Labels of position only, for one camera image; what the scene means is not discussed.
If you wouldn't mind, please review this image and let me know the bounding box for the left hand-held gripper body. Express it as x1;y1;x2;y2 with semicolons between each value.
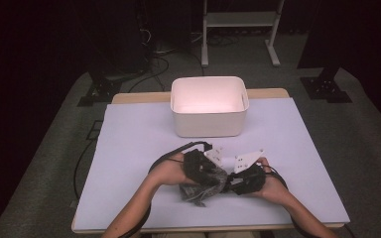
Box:
182;146;228;188

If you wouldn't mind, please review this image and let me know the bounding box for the black stand base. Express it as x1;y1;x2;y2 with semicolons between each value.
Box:
76;76;124;108
300;66;353;104

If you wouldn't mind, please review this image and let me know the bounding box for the hand-held gripper cable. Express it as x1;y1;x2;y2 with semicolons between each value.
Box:
261;164;357;238
117;140;213;238

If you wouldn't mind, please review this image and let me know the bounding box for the left hand-held gripper cable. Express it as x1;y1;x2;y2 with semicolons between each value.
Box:
117;140;213;238

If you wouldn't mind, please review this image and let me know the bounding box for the white metal stand frame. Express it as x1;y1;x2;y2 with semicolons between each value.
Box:
200;0;286;68

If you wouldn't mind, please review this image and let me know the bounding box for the black floor cable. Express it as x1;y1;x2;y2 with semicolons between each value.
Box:
72;138;97;201
127;55;172;94

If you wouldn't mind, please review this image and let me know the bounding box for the right hand-held gripper cable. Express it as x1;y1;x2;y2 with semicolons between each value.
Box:
261;164;357;238

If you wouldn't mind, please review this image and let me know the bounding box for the grey fuzzy cloth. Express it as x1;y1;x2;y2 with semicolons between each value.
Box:
178;166;230;208

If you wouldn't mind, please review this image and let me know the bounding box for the white plastic bin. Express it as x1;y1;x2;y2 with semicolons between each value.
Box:
170;75;250;139

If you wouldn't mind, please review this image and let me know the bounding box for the white table mat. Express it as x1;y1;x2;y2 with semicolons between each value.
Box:
73;97;351;231

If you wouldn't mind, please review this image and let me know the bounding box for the person's right hand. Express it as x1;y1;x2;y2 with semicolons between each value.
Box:
243;156;293;206

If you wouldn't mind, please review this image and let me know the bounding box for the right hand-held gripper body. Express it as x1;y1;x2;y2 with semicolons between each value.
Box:
227;148;268;196

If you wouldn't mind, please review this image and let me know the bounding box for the person's left hand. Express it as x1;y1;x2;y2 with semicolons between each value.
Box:
148;152;196;186

